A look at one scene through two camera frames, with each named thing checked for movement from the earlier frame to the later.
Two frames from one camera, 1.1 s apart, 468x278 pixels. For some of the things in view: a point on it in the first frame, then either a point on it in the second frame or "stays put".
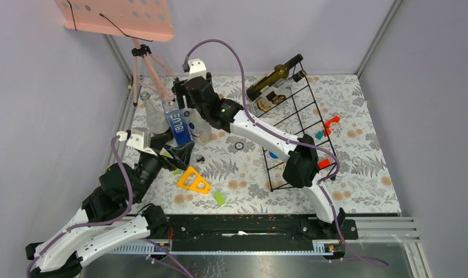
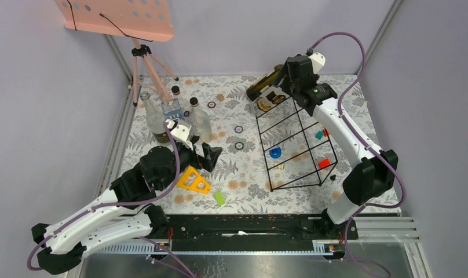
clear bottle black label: (157, 124) stays put
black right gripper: (179, 90) → (285, 81)
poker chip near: (238, 145) stays put
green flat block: (219, 198) stays put
